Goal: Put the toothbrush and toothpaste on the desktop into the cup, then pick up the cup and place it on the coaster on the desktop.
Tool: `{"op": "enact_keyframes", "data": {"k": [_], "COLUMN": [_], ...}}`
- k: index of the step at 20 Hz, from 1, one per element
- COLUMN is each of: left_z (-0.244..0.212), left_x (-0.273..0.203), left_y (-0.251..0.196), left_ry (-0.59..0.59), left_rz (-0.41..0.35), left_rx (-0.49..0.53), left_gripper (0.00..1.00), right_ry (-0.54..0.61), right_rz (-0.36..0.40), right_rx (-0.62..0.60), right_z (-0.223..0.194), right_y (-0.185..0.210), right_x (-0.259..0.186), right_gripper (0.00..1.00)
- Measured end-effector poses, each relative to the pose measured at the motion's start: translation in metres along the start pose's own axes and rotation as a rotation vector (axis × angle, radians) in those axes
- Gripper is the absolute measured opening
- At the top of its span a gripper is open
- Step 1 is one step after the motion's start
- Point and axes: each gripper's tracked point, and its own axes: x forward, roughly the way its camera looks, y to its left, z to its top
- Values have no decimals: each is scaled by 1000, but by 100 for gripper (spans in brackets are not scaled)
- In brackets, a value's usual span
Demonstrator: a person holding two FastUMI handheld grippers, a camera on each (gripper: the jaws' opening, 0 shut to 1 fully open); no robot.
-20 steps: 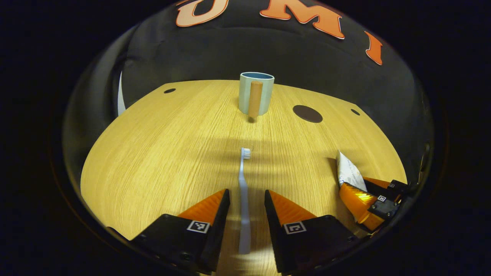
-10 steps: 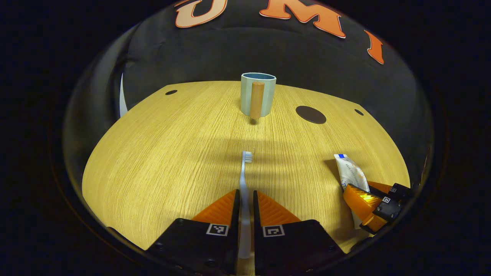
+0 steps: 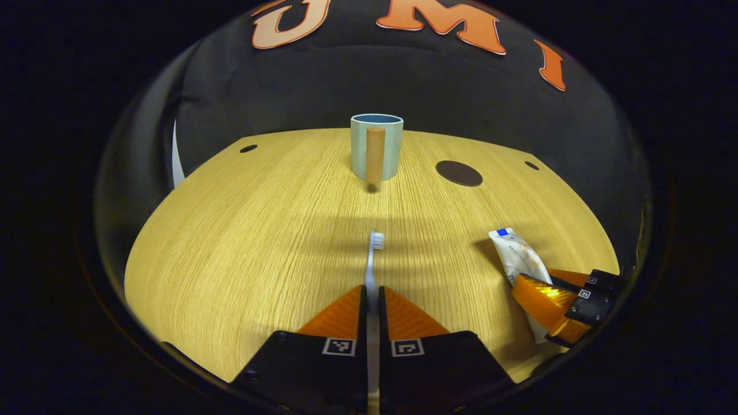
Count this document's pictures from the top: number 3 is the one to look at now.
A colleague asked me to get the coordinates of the dark brown round coaster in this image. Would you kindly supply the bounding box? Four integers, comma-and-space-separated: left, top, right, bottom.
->
435, 160, 484, 187

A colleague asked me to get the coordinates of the black backdrop cloth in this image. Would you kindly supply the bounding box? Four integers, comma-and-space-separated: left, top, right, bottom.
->
173, 0, 652, 277

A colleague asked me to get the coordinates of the white toothbrush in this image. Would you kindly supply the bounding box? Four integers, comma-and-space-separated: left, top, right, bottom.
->
364, 231, 386, 415

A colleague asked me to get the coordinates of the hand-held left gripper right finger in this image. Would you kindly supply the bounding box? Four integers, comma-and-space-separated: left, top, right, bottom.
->
378, 285, 514, 415

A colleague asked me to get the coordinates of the dark side curtain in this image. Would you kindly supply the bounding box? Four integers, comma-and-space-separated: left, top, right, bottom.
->
95, 58, 185, 277

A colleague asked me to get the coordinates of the white toothpaste tube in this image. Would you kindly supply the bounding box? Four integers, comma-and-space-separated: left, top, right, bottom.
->
488, 228, 554, 345

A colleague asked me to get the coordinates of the light blue cup wooden handle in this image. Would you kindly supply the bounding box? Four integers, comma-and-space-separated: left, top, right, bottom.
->
351, 114, 404, 185

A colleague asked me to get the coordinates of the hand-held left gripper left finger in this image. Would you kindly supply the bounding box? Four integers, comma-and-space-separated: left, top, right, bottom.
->
231, 284, 368, 415

